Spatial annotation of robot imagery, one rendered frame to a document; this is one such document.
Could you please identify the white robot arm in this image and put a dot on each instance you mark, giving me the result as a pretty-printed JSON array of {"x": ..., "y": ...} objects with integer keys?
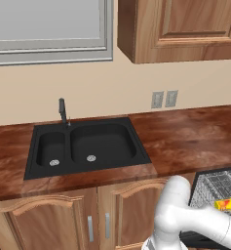
[{"x": 178, "y": 215}]

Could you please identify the wooden base cupboard door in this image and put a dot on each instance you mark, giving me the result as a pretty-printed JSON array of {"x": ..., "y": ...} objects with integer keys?
[
  {"x": 133, "y": 211},
  {"x": 45, "y": 224}
]

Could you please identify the black dishwasher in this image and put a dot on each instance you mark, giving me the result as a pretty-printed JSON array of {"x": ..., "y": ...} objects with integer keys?
[{"x": 214, "y": 195}]

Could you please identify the black double sink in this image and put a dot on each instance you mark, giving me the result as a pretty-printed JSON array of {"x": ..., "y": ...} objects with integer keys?
[{"x": 87, "y": 147}]

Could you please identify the black sink tap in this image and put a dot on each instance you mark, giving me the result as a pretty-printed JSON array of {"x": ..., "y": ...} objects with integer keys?
[{"x": 63, "y": 111}]

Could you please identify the grey framed window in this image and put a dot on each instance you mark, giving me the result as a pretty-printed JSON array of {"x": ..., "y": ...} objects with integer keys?
[{"x": 48, "y": 29}]

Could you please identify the yellow and red box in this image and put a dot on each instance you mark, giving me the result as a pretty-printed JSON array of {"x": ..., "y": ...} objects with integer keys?
[{"x": 224, "y": 204}]

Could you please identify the grey wall socket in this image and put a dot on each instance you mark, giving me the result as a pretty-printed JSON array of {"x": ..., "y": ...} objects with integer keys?
[
  {"x": 157, "y": 99},
  {"x": 171, "y": 98}
]

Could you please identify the wooden wall cupboard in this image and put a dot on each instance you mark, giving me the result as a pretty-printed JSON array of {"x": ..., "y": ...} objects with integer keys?
[{"x": 182, "y": 29}]

